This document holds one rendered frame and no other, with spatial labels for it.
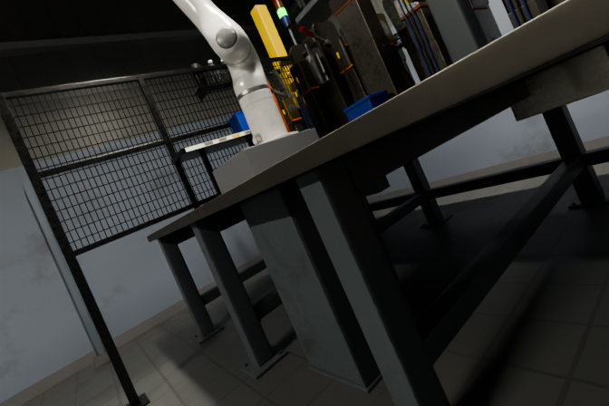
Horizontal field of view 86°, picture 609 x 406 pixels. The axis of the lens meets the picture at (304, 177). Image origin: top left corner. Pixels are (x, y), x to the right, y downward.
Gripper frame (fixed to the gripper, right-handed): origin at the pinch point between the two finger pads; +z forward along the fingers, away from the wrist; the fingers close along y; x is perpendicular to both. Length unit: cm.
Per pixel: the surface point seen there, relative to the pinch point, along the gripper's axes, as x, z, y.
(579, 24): -85, 51, -22
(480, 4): -16, 25, 46
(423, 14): -17.7, 22.3, 23.0
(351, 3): -14.9, 10.7, 3.4
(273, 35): 138, -55, 26
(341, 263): -39, 73, -37
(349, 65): 8.8, 21.9, 6.9
